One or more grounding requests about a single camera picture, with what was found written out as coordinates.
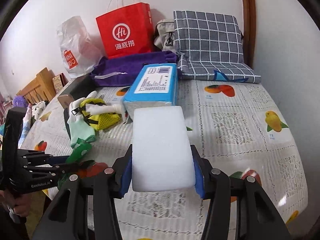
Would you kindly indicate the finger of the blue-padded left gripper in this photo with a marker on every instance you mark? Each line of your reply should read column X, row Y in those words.
column 42, row 159

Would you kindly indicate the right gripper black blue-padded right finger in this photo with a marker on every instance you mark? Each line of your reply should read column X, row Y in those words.
column 203, row 183

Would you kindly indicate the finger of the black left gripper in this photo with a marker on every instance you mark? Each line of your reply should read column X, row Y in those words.
column 57, row 170

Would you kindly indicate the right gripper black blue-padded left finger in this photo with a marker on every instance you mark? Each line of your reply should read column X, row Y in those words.
column 122, row 174

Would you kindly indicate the green wet wipes pack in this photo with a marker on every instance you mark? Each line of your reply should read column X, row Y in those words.
column 80, row 149

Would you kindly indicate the white sponge block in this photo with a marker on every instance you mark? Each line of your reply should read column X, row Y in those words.
column 161, row 151

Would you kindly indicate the white green cuffed glove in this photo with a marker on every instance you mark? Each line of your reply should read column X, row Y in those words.
column 78, row 128

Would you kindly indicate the yellow mesh pouch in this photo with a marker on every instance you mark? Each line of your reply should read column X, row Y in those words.
column 97, row 114

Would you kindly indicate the person's left hand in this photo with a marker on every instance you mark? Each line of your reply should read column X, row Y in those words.
column 20, row 205

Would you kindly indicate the purple plush toy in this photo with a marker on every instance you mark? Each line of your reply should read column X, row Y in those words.
column 20, row 101

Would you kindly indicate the wooden headboard furniture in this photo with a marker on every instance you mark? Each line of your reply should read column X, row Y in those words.
column 41, row 88

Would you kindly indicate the dark box with gold end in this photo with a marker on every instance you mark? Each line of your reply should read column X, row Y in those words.
column 78, row 88

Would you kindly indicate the blue tissue pack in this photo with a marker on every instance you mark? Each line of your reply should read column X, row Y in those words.
column 155, row 86

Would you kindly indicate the purple fleece blanket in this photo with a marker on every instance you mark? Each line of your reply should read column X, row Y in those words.
column 122, row 71

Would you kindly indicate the white plastic shopping bag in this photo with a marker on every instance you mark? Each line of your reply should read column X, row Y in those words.
column 79, row 54

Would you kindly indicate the grey plaid pillow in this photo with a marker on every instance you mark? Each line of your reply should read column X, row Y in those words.
column 209, row 47

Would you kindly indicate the beige canvas bag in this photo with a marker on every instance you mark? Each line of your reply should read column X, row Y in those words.
column 165, row 35

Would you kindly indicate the red paper shopping bag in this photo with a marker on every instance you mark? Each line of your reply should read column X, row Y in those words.
column 127, row 30

